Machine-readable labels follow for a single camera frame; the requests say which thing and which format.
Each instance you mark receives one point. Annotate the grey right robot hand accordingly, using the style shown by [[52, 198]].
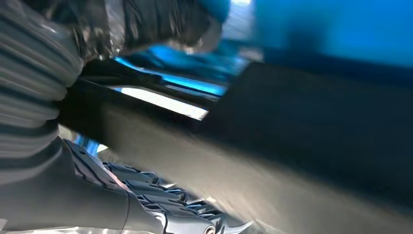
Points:
[[80, 206]]

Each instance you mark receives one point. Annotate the blue metal shelf rack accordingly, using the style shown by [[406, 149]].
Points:
[[338, 29]]

